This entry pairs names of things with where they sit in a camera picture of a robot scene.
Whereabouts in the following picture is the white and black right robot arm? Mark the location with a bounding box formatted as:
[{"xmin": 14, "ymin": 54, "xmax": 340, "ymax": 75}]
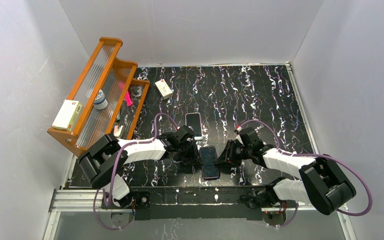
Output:
[{"xmin": 215, "ymin": 127, "xmax": 357, "ymax": 215}]

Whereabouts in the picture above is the orange wooden shelf rack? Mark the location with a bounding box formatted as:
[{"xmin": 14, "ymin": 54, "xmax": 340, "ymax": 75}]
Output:
[{"xmin": 47, "ymin": 37, "xmax": 151, "ymax": 157}]

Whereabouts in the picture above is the white and green box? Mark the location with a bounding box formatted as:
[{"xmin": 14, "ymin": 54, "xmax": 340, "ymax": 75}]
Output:
[{"xmin": 51, "ymin": 99, "xmax": 82, "ymax": 132}]

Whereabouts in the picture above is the dark smartphone with light rim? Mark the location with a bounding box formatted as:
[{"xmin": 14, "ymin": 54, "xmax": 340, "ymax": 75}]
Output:
[{"xmin": 186, "ymin": 113, "xmax": 203, "ymax": 138}]

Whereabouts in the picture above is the pink marker pen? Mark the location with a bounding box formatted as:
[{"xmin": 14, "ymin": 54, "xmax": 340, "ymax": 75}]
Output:
[{"xmin": 124, "ymin": 91, "xmax": 133, "ymax": 107}]

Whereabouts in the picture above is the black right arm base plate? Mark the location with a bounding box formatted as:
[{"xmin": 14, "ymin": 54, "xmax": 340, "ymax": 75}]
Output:
[{"xmin": 240, "ymin": 189, "xmax": 299, "ymax": 229}]

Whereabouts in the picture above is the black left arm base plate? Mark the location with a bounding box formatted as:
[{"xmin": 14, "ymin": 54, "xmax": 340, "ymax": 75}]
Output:
[{"xmin": 101, "ymin": 191, "xmax": 151, "ymax": 228}]

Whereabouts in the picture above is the small white carton box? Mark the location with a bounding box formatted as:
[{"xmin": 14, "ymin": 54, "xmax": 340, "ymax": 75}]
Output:
[{"xmin": 154, "ymin": 79, "xmax": 174, "ymax": 100}]

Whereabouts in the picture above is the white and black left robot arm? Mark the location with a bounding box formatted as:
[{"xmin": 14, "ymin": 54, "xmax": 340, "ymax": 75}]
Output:
[{"xmin": 77, "ymin": 125, "xmax": 203, "ymax": 205}]

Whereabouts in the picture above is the black phone case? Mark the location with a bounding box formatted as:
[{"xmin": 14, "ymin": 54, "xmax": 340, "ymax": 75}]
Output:
[{"xmin": 199, "ymin": 145, "xmax": 221, "ymax": 181}]

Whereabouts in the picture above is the white and blue tape roll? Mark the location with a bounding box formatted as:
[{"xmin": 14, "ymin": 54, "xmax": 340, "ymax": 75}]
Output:
[{"xmin": 93, "ymin": 89, "xmax": 109, "ymax": 110}]

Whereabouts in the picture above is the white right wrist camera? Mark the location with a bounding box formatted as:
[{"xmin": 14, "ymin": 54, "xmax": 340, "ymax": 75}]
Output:
[{"xmin": 235, "ymin": 132, "xmax": 244, "ymax": 145}]

